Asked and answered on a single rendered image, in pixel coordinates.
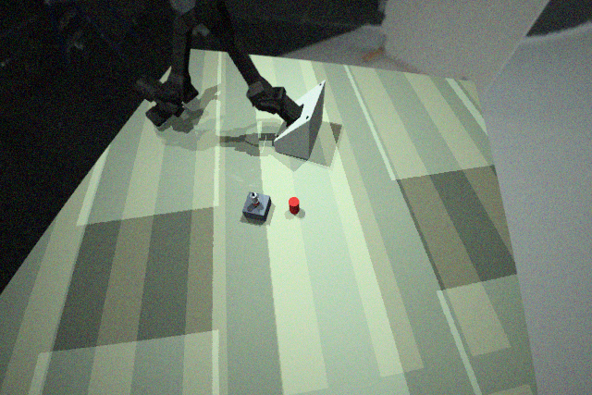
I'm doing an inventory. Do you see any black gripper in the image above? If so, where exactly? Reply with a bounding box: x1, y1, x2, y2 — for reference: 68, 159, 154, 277
145, 86, 199, 127

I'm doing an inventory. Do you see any dark red marker cap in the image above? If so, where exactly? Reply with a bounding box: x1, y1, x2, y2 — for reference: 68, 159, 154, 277
289, 197, 300, 214

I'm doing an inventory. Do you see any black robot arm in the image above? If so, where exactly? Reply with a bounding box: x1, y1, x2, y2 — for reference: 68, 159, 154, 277
131, 0, 304, 127

